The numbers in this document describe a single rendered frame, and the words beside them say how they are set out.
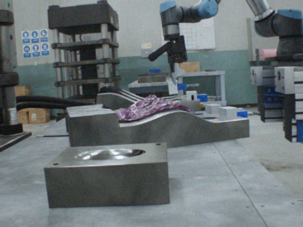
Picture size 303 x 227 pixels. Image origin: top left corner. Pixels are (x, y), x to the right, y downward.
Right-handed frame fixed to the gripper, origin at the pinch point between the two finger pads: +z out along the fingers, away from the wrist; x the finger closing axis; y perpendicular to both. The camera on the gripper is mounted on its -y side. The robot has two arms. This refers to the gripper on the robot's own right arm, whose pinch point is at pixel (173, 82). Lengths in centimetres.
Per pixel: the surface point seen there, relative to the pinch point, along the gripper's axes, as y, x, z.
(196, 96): 7.4, -20.6, 6.9
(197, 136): 3, -57, 17
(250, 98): 184, 636, 32
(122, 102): -19.8, -25.2, 5.7
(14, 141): -63, -25, 15
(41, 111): -272, 595, 1
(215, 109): 11.3, -37.7, 11.9
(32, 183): -33, -85, 20
